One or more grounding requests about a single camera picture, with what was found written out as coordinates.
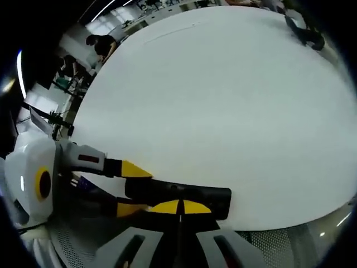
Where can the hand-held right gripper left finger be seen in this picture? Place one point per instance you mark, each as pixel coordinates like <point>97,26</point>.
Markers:
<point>156,248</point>

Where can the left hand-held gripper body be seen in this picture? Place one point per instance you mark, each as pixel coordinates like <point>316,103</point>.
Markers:
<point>30,178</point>

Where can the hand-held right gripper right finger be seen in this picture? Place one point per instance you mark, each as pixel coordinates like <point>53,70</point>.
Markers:
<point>206,248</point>

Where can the black tripod stand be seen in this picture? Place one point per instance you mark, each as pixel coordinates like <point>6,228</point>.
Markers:
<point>57,120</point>

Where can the curved ceiling light strip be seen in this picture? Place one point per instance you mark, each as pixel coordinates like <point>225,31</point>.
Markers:
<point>20,75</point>

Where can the green potted plant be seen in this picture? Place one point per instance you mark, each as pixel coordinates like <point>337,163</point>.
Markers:
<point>306,35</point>

